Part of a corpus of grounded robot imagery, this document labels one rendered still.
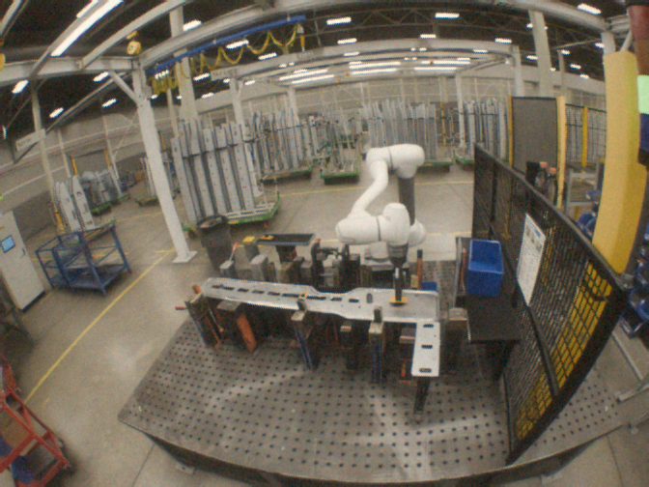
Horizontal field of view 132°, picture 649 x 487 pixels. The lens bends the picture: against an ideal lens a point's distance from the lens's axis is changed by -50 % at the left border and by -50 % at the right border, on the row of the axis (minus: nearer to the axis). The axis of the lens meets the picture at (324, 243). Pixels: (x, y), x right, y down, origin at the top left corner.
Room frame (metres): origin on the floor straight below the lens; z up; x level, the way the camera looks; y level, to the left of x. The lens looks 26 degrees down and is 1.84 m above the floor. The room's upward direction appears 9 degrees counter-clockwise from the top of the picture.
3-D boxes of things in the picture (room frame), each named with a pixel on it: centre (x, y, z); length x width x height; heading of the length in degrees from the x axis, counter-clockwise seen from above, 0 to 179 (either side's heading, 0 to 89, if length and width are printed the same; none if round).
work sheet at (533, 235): (0.72, -0.76, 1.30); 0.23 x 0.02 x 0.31; 158
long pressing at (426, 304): (1.19, 0.17, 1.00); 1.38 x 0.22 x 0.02; 68
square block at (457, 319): (0.79, -0.49, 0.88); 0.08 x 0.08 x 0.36; 68
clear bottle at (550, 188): (0.77, -0.88, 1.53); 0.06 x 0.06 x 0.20
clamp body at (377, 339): (0.85, -0.15, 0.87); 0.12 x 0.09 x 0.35; 158
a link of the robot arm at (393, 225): (1.01, -0.28, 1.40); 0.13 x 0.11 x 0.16; 84
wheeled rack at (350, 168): (8.10, -0.84, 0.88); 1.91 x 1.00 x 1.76; 168
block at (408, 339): (0.81, -0.28, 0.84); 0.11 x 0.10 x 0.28; 158
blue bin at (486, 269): (1.02, -0.76, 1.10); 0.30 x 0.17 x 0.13; 148
